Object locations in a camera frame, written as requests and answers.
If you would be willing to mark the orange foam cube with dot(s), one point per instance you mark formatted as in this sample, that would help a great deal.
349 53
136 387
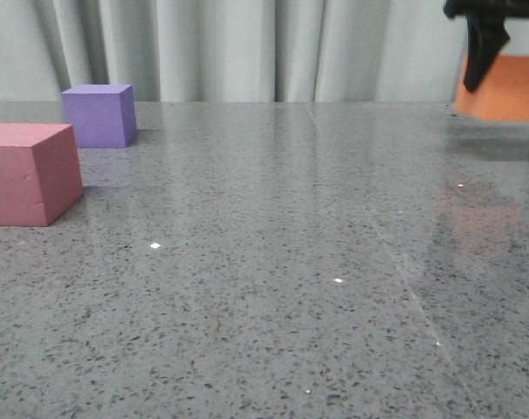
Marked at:
503 95

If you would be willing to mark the pink foam cube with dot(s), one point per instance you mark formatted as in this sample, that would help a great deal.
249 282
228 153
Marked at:
39 173

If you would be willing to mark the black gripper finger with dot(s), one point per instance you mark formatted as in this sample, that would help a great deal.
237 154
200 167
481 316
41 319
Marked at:
486 37

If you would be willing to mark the pale green curtain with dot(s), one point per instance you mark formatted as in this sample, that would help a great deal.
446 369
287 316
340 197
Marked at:
256 51

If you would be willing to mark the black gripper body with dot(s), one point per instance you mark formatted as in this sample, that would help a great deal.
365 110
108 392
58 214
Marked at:
496 8

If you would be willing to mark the purple foam cube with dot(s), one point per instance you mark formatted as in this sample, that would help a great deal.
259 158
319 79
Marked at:
103 116

